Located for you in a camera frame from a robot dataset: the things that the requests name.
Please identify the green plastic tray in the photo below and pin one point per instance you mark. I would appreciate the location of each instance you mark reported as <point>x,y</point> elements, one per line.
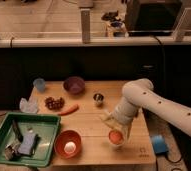
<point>45,126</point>

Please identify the small metal cup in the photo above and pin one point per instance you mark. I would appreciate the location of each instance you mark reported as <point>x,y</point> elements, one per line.
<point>98,99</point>

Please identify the black utensil in tray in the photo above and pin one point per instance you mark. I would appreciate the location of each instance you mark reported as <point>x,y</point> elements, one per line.
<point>17,131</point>

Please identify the white egg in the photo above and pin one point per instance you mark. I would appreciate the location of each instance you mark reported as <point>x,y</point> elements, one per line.
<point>70,147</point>

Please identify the purple bowl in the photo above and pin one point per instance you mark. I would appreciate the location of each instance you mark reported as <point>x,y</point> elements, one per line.
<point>74,85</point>

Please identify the blue round object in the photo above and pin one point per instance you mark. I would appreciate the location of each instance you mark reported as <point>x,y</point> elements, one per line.
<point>159,144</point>

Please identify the orange carrot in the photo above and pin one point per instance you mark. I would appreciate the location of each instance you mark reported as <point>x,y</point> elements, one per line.
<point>69,110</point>

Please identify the red bowl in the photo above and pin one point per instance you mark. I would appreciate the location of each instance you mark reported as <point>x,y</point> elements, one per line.
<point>65,137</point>

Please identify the blue plastic cup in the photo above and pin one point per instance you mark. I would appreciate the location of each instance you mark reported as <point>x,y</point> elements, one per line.
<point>39,84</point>

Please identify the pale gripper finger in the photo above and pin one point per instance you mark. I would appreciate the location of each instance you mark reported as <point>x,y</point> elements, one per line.
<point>110,121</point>

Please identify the white paper cup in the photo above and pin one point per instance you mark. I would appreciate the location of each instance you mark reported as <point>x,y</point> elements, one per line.
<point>114,145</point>

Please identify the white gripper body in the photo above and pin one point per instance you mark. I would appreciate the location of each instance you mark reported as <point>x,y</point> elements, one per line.
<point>123,114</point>

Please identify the dark grape bunch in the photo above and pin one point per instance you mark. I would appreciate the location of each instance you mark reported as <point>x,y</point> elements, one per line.
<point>54,104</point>

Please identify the orange apple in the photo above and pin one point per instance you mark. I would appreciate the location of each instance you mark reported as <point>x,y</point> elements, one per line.
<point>115,137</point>

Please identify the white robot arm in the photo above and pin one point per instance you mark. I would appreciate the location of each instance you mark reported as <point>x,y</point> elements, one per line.
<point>139,94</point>

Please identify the blue sponge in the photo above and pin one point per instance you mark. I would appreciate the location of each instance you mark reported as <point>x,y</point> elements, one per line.
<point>27,145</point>

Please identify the black monitor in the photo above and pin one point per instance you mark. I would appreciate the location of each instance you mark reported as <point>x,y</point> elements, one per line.
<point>151,15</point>

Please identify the crumpled clear plastic bag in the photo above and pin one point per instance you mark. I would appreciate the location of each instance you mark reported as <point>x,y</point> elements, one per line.
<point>28,106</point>

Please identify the wooden cutting board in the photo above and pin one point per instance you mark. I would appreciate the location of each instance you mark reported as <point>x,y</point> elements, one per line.
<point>96,149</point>

